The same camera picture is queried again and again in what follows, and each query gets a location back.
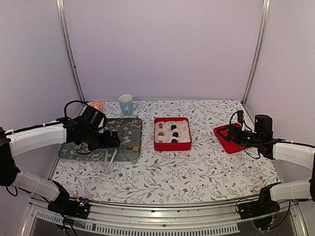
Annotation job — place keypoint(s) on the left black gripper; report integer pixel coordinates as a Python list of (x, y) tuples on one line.
[(107, 143)]

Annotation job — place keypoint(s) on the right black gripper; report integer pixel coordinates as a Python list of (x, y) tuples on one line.
[(232, 129)]

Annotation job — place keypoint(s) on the red box lid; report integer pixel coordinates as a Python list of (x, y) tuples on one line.
[(226, 141)]

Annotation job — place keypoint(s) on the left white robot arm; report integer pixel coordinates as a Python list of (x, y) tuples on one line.
[(63, 130)]

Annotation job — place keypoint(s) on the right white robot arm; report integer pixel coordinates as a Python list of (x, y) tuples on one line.
[(261, 138)]

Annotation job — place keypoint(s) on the red chocolate box base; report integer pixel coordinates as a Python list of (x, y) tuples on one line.
[(172, 147)]

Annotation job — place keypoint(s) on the green floral tray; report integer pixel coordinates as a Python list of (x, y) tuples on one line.
[(129, 132)]

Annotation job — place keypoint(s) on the red patterned small bowl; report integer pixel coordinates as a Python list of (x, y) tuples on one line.
[(97, 105)]

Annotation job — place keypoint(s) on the light blue mug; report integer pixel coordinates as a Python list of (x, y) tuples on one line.
[(127, 105)]

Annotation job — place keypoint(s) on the floral tablecloth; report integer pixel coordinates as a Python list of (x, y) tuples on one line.
[(205, 173)]

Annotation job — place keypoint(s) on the white plastic box insert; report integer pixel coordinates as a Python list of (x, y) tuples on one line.
[(181, 126)]

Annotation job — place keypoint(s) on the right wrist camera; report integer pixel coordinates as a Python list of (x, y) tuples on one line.
[(240, 116)]

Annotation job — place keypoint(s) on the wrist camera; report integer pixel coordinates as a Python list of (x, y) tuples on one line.
[(93, 119), (240, 116)]

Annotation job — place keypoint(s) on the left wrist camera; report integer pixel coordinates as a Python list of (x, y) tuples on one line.
[(93, 119)]

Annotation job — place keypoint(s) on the front aluminium rail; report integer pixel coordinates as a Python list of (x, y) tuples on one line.
[(221, 218)]

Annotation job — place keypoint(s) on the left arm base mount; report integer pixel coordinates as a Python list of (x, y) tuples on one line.
[(64, 205)]

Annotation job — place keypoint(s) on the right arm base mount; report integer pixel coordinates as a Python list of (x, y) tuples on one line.
[(262, 206)]

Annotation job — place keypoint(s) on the right aluminium frame post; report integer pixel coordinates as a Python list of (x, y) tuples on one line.
[(258, 49)]

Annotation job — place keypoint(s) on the aluminium frame post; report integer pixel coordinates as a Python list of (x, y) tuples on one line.
[(258, 49), (68, 49)]

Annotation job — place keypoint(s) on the left aluminium frame post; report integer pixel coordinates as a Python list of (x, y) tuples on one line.
[(68, 49)]

